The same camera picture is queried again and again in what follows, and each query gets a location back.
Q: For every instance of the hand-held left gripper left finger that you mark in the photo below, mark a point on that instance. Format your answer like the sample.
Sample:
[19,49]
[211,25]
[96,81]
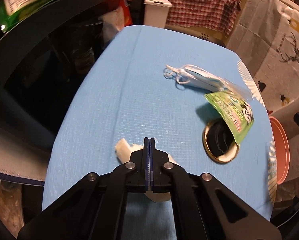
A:
[138,158]

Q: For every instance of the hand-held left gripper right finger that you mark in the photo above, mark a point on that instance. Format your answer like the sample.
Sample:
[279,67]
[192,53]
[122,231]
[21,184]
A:
[162,158]

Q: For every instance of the cream wrapper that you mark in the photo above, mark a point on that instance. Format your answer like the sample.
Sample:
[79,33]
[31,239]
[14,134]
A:
[123,151]

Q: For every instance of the pink plastic bucket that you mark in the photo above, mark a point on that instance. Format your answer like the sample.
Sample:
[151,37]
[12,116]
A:
[280,150]

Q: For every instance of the green panda-print packet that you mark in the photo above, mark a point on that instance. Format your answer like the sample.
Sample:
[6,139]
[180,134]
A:
[229,112]

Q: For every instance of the white deer-print cloth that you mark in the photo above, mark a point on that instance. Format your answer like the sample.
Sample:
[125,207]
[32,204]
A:
[277,67]

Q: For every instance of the clear flat plastic wrapper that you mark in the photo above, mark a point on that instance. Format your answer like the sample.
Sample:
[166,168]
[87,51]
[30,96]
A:
[235,87]

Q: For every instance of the blue face mask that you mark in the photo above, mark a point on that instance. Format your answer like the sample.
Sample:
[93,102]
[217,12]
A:
[202,78]

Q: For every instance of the beige box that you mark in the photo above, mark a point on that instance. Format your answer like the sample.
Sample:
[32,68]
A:
[209,35]

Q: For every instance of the red and white plastic bag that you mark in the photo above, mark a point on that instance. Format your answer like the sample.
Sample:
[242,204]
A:
[119,17]

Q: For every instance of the white lidded bin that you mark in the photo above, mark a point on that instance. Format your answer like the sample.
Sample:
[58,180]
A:
[155,15]

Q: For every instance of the red plaid shirt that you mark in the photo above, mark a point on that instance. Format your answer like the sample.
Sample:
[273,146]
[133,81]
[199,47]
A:
[197,5]

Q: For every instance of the black shelf unit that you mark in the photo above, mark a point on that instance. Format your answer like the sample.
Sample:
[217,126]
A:
[89,2]

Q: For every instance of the green and white snack bag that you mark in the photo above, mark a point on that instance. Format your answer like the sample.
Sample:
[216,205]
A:
[17,2]

